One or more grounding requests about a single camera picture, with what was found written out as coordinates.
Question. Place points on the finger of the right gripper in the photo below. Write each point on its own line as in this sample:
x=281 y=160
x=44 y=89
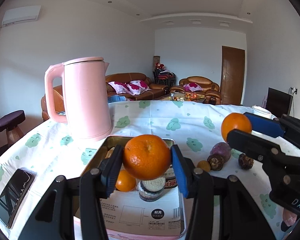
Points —
x=265 y=124
x=254 y=147

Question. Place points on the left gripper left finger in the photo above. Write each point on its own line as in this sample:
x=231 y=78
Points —
x=53 y=217

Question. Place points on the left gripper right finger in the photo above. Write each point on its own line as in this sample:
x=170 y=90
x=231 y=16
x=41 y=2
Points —
x=240 y=217

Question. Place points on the brown wrinkled fruit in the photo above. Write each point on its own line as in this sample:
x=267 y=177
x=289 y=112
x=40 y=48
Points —
x=245 y=162
x=216 y=162

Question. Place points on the small orange mandarin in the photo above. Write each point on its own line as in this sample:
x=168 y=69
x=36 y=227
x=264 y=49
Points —
x=235 y=121

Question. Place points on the dark purple passion fruit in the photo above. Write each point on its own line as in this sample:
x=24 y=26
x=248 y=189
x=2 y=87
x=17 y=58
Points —
x=222 y=149

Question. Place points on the small yellow kumquat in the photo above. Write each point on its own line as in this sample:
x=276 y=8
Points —
x=204 y=165

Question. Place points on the large orange mandarin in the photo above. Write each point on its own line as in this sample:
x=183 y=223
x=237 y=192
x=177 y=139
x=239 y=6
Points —
x=146 y=157

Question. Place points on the coffee table with fruits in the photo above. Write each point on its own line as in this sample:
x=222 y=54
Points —
x=192 y=96

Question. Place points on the person's hand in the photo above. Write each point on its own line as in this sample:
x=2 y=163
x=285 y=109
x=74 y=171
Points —
x=289 y=219

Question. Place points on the white printed mug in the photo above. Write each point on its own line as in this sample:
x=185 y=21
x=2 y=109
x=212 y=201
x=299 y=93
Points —
x=260 y=111

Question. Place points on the black television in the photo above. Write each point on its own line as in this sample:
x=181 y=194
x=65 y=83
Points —
x=278 y=102

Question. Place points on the black smartphone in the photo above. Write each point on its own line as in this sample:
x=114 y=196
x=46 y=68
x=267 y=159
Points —
x=13 y=194

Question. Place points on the cloud print tablecloth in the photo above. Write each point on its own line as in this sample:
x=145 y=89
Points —
x=51 y=149

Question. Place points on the paper leaflet in tin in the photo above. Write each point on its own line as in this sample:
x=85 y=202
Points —
x=127 y=216

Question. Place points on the brown wooden door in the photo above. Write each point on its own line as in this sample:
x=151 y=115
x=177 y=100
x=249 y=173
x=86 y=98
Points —
x=232 y=79

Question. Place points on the orange mandarin in tin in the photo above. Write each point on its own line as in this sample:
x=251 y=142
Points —
x=125 y=182

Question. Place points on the pink metal tin box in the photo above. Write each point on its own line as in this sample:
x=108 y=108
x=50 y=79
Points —
x=96 y=152

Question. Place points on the brown leather armchair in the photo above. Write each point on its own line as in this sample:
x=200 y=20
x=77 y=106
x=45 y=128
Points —
x=201 y=86

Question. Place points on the small glass jar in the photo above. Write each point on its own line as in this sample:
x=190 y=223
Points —
x=151 y=190

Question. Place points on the purple round stool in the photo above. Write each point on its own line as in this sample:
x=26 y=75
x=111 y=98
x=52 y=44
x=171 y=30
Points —
x=10 y=123

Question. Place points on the pink electric kettle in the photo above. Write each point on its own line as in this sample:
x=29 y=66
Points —
x=84 y=97

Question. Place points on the stacked dark chairs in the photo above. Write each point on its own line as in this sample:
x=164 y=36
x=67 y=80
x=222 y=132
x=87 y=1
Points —
x=163 y=76

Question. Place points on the long brown leather sofa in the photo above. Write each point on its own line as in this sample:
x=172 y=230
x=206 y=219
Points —
x=134 y=86

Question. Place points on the white air conditioner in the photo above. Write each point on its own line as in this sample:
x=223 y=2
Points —
x=21 y=15

